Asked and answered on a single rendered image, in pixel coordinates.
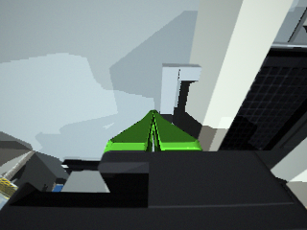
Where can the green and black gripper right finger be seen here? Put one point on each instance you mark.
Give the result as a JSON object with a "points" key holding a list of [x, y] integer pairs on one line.
{"points": [[168, 137]]}

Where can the blue open-top bin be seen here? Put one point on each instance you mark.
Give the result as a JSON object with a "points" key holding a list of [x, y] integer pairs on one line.
{"points": [[58, 188]]}

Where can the grey flat mat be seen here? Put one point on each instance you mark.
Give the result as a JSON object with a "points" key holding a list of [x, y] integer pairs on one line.
{"points": [[76, 73]]}

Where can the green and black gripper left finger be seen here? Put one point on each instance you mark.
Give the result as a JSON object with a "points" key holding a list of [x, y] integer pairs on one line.
{"points": [[137, 137]]}

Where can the black multi-well plate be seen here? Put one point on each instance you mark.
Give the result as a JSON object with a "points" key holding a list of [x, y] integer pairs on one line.
{"points": [[276, 100]]}

